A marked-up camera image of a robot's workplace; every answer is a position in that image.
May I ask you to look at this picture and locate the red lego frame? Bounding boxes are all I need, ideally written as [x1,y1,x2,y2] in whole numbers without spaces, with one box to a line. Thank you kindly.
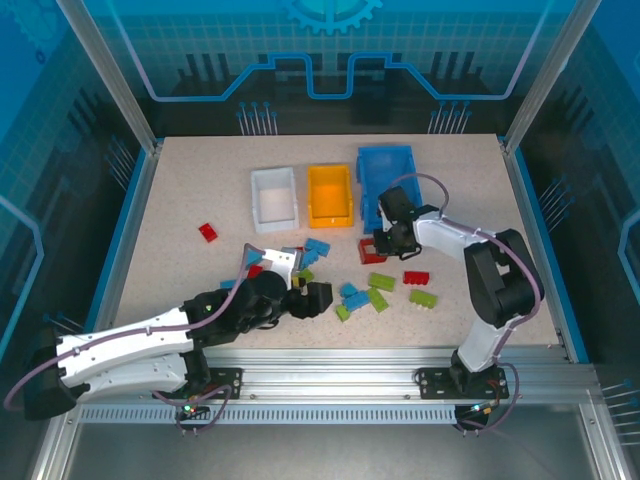
[358,237,396,265]

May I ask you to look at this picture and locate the blue plastic bin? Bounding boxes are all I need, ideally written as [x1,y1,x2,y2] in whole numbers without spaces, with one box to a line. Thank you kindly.
[355,144,424,235]

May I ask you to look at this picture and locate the white plastic bin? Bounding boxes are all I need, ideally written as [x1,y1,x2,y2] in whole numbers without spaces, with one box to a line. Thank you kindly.
[249,167,301,235]

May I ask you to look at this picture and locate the yellow plastic bin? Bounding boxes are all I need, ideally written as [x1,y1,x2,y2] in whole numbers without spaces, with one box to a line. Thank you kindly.
[305,163,355,230]

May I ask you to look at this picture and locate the blue table edge strip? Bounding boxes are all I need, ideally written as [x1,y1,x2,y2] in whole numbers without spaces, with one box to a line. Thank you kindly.
[89,137,166,331]
[509,144,591,364]

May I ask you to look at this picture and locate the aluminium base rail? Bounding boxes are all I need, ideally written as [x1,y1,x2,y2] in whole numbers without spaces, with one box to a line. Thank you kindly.
[202,346,604,404]

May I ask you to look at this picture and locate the slotted cable duct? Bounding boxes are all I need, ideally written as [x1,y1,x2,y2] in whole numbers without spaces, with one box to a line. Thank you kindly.
[74,403,466,426]

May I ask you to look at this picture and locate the aluminium table side rail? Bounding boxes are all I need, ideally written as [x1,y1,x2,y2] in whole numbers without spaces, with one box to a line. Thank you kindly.
[99,139,166,351]
[498,137,574,351]

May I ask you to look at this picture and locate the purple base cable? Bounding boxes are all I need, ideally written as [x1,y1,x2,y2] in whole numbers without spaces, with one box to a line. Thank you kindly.
[151,384,234,437]
[452,362,522,437]

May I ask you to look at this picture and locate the aluminium frame post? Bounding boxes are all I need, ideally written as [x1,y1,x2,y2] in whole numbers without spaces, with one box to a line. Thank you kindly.
[55,0,164,154]
[502,0,601,156]

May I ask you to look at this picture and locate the aluminium frame leg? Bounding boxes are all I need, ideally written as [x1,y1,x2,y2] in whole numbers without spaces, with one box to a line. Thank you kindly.
[29,414,77,480]
[578,399,622,480]

